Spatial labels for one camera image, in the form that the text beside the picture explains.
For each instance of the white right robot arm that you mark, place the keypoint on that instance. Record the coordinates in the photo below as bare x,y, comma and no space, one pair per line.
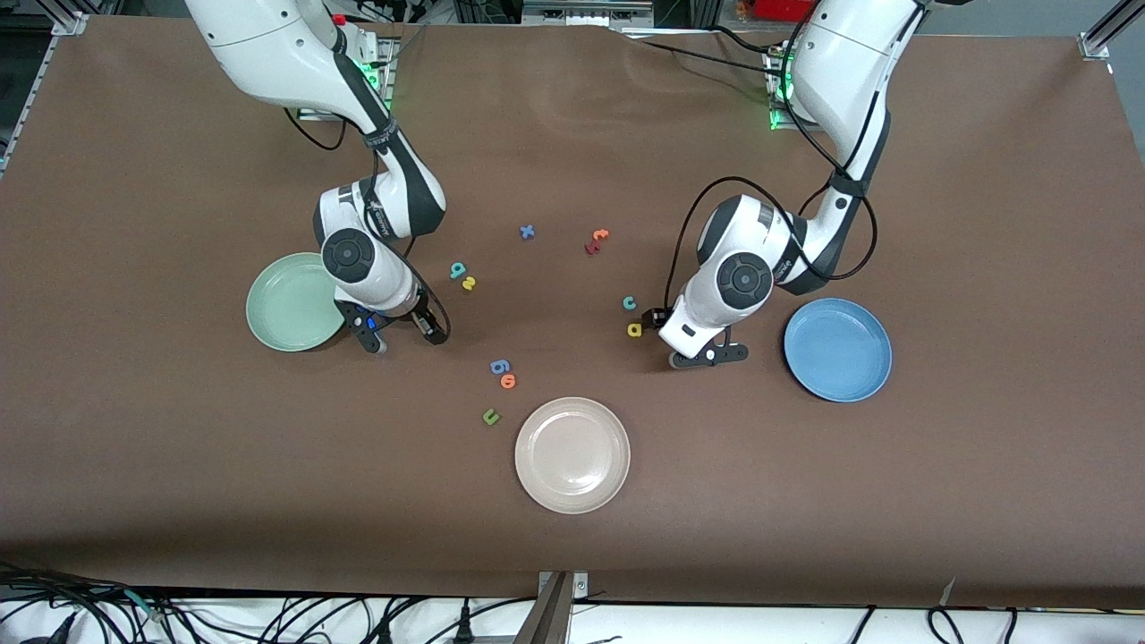
268,45

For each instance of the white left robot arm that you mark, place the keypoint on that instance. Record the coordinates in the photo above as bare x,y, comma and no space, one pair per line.
841,63

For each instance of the green plate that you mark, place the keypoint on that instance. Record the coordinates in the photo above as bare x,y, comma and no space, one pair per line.
286,304

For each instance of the beige plate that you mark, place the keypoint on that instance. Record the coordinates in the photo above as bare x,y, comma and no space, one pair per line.
572,456

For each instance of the blue plate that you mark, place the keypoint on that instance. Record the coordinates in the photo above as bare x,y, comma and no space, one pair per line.
837,351

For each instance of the brown table cover sheet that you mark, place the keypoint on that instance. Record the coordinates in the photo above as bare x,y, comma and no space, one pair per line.
716,492

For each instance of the red box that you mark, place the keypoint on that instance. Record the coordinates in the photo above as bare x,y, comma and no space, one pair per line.
778,9

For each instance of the aluminium corner profile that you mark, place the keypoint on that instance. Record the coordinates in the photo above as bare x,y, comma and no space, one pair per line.
1105,36

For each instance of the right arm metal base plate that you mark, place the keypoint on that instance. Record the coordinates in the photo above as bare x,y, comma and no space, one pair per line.
391,63

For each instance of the small metal bracket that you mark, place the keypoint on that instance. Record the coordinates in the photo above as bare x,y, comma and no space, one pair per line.
580,586

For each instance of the grey metal frame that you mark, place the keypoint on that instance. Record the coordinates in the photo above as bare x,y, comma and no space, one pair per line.
586,13

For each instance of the aluminium frame profile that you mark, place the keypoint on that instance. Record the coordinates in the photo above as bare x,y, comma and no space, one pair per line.
547,617

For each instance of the aluminium side rail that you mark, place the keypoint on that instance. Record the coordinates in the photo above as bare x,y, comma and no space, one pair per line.
70,22

